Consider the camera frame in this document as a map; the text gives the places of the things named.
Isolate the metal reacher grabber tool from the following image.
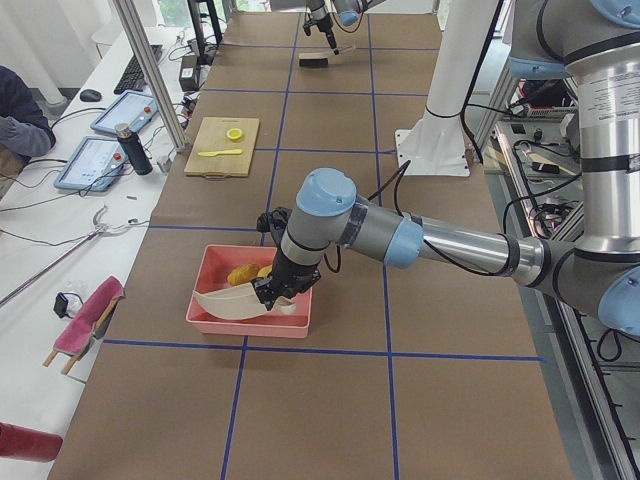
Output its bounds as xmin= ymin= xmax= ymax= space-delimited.
xmin=0 ymin=204 xmax=151 ymax=309

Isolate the red cylinder bottle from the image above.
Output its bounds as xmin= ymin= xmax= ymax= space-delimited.
xmin=1 ymin=423 xmax=63 ymax=463

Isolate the brown toy potato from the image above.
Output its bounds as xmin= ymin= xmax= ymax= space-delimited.
xmin=227 ymin=263 xmax=261 ymax=286

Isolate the black keyboard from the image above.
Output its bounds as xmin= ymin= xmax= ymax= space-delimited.
xmin=113 ymin=56 xmax=146 ymax=95

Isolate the yellow toy lemon slice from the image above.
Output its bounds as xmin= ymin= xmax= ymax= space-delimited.
xmin=226 ymin=128 xmax=244 ymax=142

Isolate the beige hand brush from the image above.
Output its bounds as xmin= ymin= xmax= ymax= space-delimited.
xmin=298 ymin=45 xmax=356 ymax=68

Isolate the pink plastic bin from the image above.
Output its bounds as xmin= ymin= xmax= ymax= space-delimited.
xmin=186 ymin=245 xmax=312 ymax=339

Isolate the beige plastic dustpan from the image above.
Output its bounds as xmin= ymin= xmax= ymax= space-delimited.
xmin=193 ymin=283 xmax=297 ymax=321

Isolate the aluminium frame post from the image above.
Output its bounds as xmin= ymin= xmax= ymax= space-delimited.
xmin=113 ymin=0 xmax=188 ymax=153

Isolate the blue teach pendant near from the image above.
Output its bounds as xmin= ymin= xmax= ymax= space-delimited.
xmin=54 ymin=136 xmax=128 ymax=192

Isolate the seated person dark sleeve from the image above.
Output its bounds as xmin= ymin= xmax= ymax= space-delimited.
xmin=1 ymin=66 xmax=56 ymax=164

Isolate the blue teach pendant far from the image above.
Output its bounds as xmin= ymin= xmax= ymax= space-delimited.
xmin=90 ymin=90 xmax=158 ymax=136

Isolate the yellow toy corn cob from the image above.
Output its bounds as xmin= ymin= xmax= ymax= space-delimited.
xmin=256 ymin=265 xmax=272 ymax=278

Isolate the black water bottle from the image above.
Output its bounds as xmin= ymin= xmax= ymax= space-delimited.
xmin=115 ymin=123 xmax=153 ymax=175

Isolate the bamboo cutting board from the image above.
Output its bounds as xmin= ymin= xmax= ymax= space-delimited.
xmin=184 ymin=117 xmax=260 ymax=178

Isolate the black computer mouse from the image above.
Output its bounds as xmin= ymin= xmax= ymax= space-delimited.
xmin=79 ymin=89 xmax=102 ymax=103

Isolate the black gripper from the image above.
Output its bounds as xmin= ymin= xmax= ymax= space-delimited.
xmin=251 ymin=249 xmax=321 ymax=311
xmin=303 ymin=7 xmax=336 ymax=48

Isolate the blue teach pendant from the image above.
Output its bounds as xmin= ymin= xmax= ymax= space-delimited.
xmin=90 ymin=90 xmax=158 ymax=136
xmin=54 ymin=136 xmax=128 ymax=192

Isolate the yellow plastic toy knife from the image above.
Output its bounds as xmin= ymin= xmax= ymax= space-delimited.
xmin=197 ymin=149 xmax=243 ymax=158

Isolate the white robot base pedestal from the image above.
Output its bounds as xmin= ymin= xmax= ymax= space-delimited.
xmin=396 ymin=0 xmax=502 ymax=177

